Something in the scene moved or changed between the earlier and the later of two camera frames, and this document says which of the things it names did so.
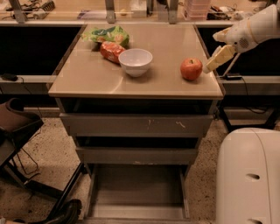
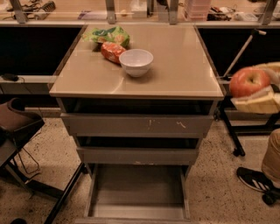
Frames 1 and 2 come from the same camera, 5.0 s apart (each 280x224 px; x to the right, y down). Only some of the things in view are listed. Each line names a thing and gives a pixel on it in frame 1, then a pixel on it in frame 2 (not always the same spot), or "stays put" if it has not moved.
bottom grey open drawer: x=138 y=193 stays put
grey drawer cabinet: x=136 y=99 stays put
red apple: x=191 y=68 -> x=248 y=80
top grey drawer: x=136 y=125 stays put
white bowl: x=135 y=61 stays put
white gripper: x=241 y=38 -> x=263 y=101
